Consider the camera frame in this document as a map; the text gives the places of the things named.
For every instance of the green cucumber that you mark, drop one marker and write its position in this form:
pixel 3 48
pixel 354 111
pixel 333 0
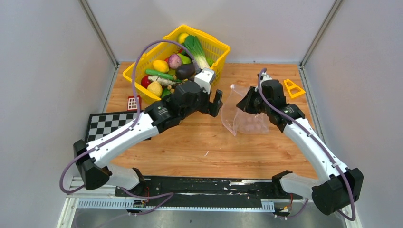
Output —
pixel 162 75

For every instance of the red window toy block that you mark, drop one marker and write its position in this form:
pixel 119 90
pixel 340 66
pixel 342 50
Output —
pixel 133 103

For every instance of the yellow green lime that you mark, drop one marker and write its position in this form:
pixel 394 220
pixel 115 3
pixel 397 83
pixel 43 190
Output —
pixel 182 37

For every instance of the beige pear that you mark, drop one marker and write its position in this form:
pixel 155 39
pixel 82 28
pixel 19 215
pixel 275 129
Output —
pixel 155 88

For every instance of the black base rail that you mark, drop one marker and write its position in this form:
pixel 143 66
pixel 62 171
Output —
pixel 203 192

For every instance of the yellow plastic basket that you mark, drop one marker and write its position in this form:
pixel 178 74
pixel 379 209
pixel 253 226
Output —
pixel 213 48

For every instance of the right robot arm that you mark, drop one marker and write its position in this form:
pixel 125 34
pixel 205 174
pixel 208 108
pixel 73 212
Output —
pixel 337 185

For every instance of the purple onion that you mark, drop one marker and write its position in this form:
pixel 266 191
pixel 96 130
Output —
pixel 174 61

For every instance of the yellow lemon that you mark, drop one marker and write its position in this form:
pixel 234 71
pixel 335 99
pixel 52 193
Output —
pixel 161 66

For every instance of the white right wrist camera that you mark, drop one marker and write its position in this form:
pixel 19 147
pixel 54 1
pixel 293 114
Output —
pixel 263 76

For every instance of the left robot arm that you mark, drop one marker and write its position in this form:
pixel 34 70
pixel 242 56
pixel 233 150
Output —
pixel 93 158

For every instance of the clear zip top bag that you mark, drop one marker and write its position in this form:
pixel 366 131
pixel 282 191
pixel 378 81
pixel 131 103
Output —
pixel 237 121

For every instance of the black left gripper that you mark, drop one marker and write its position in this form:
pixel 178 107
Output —
pixel 210 108

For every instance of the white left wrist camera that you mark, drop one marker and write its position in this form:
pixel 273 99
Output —
pixel 204 79

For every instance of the yellow triangle toy block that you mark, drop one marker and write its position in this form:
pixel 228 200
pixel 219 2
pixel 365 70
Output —
pixel 293 89

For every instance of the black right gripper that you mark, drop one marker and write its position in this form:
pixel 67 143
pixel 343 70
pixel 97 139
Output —
pixel 245 104

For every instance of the green white bok choy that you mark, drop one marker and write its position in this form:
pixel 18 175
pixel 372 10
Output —
pixel 194 46

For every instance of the dark purple eggplant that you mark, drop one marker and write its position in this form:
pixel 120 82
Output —
pixel 185 71

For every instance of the black white checkerboard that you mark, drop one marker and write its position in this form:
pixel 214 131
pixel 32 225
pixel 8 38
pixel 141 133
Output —
pixel 102 124

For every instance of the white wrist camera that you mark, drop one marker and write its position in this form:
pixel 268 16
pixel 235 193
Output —
pixel 263 76
pixel 204 79

